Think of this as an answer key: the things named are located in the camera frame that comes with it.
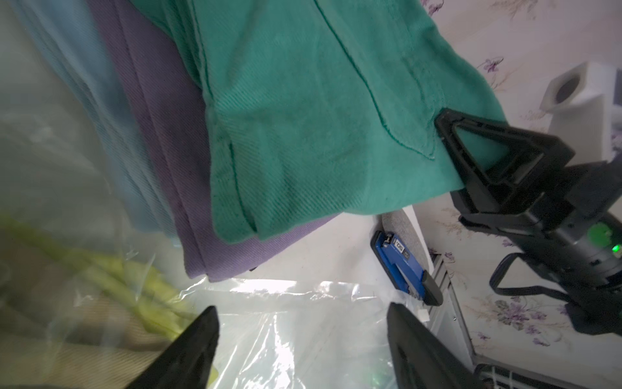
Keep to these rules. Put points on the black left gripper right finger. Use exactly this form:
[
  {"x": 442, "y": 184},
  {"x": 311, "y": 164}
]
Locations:
[{"x": 420, "y": 360}]

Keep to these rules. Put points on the clear plastic vacuum bag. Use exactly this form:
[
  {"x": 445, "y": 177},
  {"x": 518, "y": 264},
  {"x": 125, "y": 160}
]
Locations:
[{"x": 273, "y": 333}]

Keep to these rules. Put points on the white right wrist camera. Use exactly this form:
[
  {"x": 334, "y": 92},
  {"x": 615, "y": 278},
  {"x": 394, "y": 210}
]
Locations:
[{"x": 585, "y": 108}]

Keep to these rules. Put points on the purple garment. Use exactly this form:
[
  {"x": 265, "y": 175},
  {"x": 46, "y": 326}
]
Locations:
[{"x": 169, "y": 109}]

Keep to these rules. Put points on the green garment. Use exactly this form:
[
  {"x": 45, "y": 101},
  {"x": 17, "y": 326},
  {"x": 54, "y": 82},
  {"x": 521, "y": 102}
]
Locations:
[{"x": 316, "y": 108}]

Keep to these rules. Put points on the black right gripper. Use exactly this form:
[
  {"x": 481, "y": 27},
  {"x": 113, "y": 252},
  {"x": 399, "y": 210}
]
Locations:
[{"x": 564, "y": 229}]

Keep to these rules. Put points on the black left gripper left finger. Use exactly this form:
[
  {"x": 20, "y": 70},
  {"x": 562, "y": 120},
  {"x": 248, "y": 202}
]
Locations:
[{"x": 187, "y": 363}]

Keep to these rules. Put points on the yellow folded garment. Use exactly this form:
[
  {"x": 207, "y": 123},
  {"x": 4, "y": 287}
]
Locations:
[{"x": 137, "y": 287}]

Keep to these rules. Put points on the light blue garment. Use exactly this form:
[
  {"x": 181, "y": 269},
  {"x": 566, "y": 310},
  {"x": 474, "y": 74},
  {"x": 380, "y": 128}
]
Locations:
[{"x": 66, "y": 34}]

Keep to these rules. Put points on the beige garment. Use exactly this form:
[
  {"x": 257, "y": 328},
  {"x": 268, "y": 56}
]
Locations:
[{"x": 59, "y": 331}]

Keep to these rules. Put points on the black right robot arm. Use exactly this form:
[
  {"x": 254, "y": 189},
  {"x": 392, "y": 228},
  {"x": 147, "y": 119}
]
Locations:
[{"x": 592, "y": 310}]

